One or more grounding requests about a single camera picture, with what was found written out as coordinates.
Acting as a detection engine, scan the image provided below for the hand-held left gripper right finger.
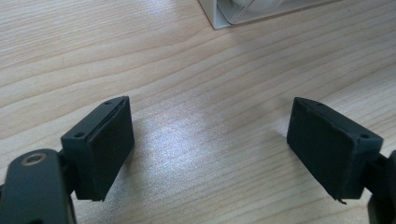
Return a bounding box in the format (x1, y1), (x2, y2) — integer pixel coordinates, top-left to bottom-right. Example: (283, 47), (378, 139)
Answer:
(286, 96), (385, 205)

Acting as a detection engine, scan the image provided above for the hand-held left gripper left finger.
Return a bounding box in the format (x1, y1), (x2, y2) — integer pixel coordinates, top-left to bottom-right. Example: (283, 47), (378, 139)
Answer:
(60, 95), (135, 203)

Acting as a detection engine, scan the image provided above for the white storage box clear front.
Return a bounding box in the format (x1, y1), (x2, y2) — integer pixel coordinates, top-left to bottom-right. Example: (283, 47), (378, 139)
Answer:
(197, 0), (344, 31)

